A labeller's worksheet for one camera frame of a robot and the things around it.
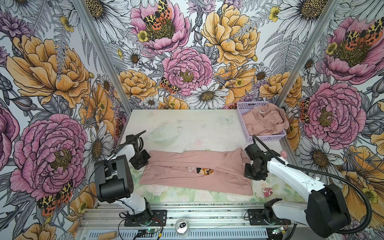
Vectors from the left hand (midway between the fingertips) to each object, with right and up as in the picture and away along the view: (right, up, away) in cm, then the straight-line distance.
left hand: (148, 166), depth 91 cm
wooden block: (-11, -25, -23) cm, 35 cm away
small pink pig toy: (+84, +6, +6) cm, 84 cm away
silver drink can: (+23, -16, -30) cm, 41 cm away
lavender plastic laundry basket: (+65, +39, +29) cm, 81 cm away
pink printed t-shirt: (+43, -2, -2) cm, 43 cm away
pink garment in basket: (+80, +29, +21) cm, 87 cm away
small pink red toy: (+66, -10, -12) cm, 67 cm away
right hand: (+58, -6, -9) cm, 59 cm away
